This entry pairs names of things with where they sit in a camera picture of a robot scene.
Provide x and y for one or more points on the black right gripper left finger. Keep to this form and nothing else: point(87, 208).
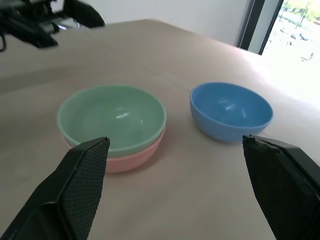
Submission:
point(75, 190)

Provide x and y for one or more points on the dark window frame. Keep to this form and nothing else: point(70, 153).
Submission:
point(255, 22)

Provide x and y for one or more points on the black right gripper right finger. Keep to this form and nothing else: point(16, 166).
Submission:
point(282, 185)

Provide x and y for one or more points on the pink plastic bowl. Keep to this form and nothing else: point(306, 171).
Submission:
point(135, 161)

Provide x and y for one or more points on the blue plastic bowl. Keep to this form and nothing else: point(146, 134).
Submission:
point(225, 110)

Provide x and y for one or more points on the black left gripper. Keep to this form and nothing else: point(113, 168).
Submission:
point(32, 11)

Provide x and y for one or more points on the green plastic bowl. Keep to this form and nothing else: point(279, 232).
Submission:
point(110, 115)

